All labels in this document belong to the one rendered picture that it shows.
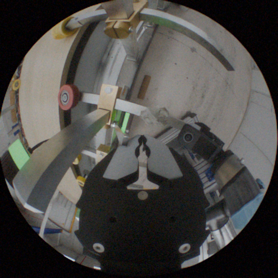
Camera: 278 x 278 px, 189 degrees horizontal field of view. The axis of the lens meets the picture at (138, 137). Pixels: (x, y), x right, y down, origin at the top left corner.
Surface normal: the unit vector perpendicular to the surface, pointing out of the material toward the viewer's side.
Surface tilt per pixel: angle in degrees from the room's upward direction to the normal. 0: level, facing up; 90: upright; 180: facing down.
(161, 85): 0
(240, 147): 90
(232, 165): 90
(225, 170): 90
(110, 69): 0
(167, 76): 0
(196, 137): 30
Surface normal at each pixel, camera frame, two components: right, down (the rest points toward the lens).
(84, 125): 0.30, -0.83
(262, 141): -0.94, -0.31
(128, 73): -0.04, 0.49
